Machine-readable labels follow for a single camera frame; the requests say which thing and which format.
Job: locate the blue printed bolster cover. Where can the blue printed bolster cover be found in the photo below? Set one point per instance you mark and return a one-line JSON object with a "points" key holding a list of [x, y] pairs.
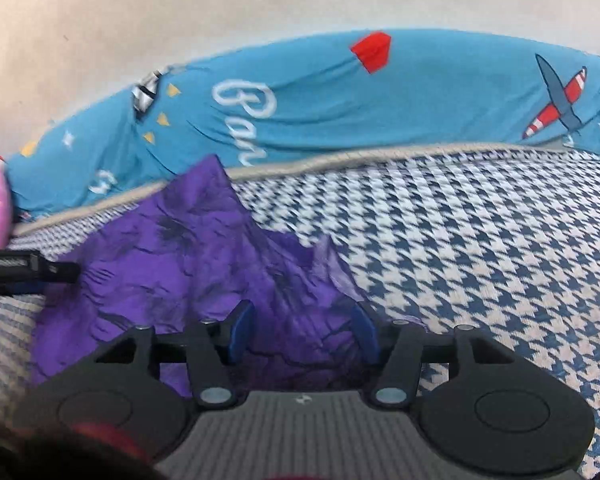
{"points": [[380, 105]]}

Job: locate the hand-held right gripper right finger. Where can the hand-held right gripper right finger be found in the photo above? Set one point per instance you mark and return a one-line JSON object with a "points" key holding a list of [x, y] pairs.
{"points": [[365, 335]]}

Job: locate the purple floral shirt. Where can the purple floral shirt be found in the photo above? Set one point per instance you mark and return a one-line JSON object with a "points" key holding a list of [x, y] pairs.
{"points": [[180, 260]]}

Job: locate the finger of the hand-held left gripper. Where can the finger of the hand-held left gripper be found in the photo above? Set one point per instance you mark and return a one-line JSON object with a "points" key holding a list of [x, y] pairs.
{"points": [[45, 271]]}

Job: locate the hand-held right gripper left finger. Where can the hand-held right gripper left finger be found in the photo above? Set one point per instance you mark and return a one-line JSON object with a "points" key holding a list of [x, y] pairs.
{"points": [[240, 331]]}

